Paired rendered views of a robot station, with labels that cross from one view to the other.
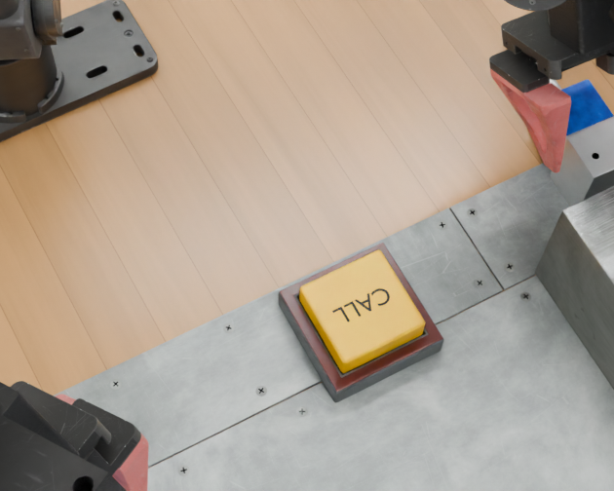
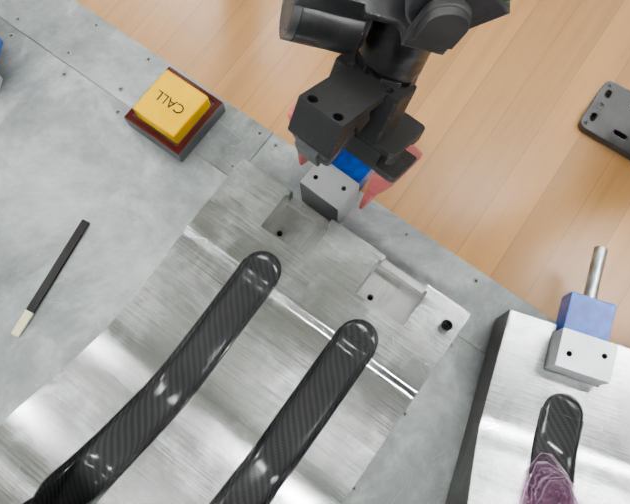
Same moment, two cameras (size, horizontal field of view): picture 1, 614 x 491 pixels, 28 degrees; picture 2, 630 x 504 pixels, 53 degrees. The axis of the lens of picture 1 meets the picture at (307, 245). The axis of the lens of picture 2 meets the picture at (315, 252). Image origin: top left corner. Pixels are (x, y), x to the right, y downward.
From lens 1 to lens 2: 0.55 m
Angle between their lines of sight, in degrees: 26
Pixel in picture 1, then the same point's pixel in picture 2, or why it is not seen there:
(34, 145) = not seen: outside the picture
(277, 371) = (134, 91)
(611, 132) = (337, 180)
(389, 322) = (165, 119)
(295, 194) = (243, 56)
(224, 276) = (178, 45)
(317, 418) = (117, 120)
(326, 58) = not seen: hidden behind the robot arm
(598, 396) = not seen: hidden behind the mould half
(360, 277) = (185, 94)
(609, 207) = (257, 182)
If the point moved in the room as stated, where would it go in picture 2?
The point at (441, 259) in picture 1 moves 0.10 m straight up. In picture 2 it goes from (237, 141) to (224, 96)
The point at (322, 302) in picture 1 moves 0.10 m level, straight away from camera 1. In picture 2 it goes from (162, 82) to (248, 54)
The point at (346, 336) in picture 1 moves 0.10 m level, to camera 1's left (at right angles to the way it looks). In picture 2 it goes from (147, 102) to (119, 29)
